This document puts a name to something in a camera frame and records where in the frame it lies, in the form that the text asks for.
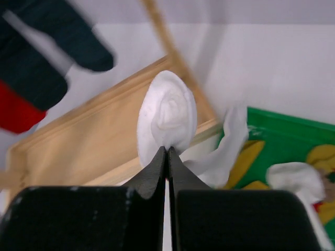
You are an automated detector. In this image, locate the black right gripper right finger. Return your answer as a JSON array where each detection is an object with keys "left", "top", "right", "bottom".
[{"left": 167, "top": 148, "right": 330, "bottom": 250}]

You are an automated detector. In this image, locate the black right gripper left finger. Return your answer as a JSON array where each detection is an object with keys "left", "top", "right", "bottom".
[{"left": 1, "top": 147, "right": 166, "bottom": 250}]

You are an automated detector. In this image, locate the white sock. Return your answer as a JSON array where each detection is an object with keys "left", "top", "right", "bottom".
[
  {"left": 180, "top": 104, "right": 333, "bottom": 251},
  {"left": 137, "top": 70, "right": 197, "bottom": 167}
]

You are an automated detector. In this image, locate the navy striped sock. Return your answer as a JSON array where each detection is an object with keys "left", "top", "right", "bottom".
[{"left": 1, "top": 19, "right": 68, "bottom": 111}]

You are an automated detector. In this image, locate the wooden drying rack stand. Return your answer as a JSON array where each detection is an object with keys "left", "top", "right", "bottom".
[{"left": 1, "top": 1, "right": 221, "bottom": 204}]

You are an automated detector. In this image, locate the yellow sock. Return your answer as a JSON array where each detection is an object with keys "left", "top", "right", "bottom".
[
  {"left": 223, "top": 140, "right": 269, "bottom": 190},
  {"left": 306, "top": 144, "right": 334, "bottom": 225}
]

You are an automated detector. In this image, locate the green plastic tray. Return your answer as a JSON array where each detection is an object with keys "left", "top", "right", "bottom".
[{"left": 217, "top": 106, "right": 335, "bottom": 251}]

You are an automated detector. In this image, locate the red sock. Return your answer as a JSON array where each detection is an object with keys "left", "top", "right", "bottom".
[{"left": 1, "top": 80, "right": 47, "bottom": 134}]

